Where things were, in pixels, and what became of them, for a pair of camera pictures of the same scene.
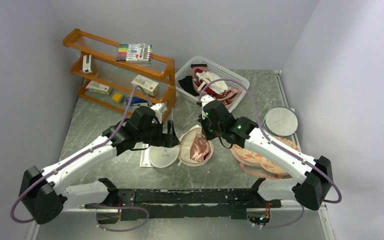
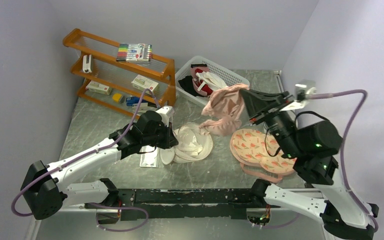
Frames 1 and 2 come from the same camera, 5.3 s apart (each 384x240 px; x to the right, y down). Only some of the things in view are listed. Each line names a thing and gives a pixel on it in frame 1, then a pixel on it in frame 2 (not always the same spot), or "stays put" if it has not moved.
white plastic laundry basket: x=232 y=79 stays put
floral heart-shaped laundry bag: x=256 y=165 stays put
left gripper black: x=169 y=139 stays put
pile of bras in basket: x=202 y=82 stays put
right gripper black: x=208 y=136 → x=259 y=103
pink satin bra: x=200 y=150 → x=226 y=103
